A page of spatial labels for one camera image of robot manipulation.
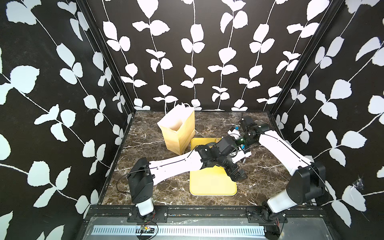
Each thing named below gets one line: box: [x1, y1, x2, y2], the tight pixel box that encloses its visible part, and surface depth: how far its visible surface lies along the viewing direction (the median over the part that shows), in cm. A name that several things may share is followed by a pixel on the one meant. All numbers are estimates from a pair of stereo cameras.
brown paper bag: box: [157, 103, 196, 155], surface depth 85 cm
